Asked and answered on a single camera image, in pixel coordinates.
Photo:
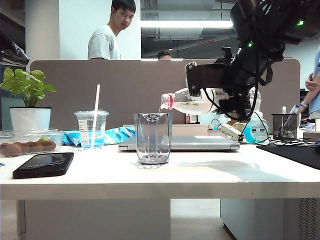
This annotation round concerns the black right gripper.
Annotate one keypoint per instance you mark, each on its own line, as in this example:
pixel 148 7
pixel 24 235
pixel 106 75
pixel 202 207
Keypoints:
pixel 237 70

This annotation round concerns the mineral water bottle red label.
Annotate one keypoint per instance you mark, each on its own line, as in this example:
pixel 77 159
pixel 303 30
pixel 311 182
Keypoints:
pixel 185 103

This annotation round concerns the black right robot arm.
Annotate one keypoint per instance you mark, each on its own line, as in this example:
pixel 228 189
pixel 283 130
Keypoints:
pixel 275 22

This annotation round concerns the blue hand sanitizer pump bottle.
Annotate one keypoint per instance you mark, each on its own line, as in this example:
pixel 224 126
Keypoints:
pixel 258 131

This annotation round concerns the clear glass mug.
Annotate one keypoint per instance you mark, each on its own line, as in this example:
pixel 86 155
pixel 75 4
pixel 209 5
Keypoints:
pixel 152 140

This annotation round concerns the yellow crumpled wrapper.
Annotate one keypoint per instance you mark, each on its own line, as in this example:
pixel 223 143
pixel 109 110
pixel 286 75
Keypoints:
pixel 236 122

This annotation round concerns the white stapler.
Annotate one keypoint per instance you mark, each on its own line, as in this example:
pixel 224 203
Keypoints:
pixel 231 132

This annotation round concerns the small white plug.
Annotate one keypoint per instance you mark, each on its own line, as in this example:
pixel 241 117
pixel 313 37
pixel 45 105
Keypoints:
pixel 211 128

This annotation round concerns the silver framed mirror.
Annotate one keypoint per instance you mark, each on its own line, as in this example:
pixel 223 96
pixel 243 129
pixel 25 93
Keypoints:
pixel 203 119

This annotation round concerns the white pen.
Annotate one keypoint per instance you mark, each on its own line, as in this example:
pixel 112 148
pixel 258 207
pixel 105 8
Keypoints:
pixel 283 111

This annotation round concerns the black mesh pen holder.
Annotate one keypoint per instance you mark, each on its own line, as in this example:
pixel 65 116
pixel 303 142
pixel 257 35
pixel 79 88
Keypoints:
pixel 285 127

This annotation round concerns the white blue marker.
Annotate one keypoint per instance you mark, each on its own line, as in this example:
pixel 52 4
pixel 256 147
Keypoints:
pixel 293 109

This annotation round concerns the silver laptop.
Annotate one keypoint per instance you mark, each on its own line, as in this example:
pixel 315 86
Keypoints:
pixel 195 145

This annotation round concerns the black mouse mat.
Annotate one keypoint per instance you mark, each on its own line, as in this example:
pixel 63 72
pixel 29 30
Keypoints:
pixel 295 155

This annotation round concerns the seated man behind partition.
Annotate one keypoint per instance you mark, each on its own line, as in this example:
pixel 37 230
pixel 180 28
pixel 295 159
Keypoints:
pixel 164 54

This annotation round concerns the brown desk partition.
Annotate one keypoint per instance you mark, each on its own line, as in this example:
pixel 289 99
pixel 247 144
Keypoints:
pixel 125 87

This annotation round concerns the blue white plastic bag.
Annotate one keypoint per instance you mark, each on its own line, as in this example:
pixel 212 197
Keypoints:
pixel 117 135

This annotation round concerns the grey vented cabinet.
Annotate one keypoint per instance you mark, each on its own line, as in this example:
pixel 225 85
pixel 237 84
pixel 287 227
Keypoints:
pixel 270 220

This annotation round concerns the white drinking straw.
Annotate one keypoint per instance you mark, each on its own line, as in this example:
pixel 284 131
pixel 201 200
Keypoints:
pixel 97 100

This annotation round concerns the man in white t-shirt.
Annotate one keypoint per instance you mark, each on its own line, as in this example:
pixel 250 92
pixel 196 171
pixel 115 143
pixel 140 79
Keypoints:
pixel 102 45

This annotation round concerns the clear plastic lidded cup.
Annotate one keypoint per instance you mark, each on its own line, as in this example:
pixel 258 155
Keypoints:
pixel 85 130

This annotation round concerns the clear plastic fruit container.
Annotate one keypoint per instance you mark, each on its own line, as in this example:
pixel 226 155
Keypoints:
pixel 56 138

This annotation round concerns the white table support panel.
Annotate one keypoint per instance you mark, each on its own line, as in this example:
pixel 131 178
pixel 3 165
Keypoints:
pixel 95 220

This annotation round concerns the brown kiwi fruit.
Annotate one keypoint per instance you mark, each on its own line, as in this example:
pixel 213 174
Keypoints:
pixel 10 150
pixel 25 148
pixel 49 146
pixel 37 147

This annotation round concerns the black smartphone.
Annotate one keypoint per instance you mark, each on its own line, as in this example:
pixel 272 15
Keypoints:
pixel 42 166

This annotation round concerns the white plant pot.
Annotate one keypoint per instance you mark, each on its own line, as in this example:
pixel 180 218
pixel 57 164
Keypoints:
pixel 30 120

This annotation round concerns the green leafy plant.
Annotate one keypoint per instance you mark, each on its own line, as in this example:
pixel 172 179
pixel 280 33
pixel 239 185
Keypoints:
pixel 27 85

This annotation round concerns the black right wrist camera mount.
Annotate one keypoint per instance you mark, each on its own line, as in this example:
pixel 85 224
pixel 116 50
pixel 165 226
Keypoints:
pixel 205 75

